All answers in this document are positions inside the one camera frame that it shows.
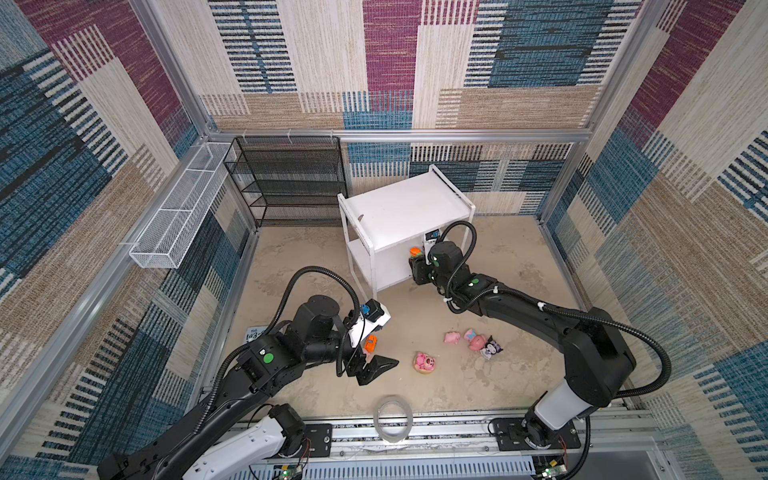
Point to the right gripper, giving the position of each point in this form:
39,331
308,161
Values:
417,265

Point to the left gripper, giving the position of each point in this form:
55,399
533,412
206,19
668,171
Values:
370,369

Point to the green toy car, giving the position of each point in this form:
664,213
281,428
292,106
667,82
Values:
370,344

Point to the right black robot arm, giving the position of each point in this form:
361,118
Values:
597,358

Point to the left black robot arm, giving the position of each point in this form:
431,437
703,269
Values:
249,377

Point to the white two-tier shelf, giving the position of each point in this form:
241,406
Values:
382,225

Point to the pink bear donut toy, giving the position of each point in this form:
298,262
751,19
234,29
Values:
424,363

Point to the clear tape roll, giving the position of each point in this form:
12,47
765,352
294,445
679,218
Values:
393,419

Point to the pink pig toy right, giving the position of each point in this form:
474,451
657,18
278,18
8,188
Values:
452,337

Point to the pink round figure toy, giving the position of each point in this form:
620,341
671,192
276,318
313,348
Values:
476,341

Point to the black white kuromi figure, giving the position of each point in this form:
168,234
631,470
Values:
490,349

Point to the treehouse book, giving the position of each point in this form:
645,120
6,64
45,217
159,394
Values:
253,332

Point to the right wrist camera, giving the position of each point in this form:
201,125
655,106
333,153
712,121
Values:
430,239

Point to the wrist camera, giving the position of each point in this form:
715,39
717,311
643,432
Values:
373,316
430,239

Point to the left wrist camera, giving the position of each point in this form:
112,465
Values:
373,316

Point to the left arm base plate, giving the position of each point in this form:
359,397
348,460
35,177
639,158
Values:
314,442

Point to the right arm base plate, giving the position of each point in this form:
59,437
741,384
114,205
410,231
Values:
517,434

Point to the black wire rack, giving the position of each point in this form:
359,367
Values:
289,181

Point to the white wire basket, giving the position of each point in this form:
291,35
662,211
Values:
166,239

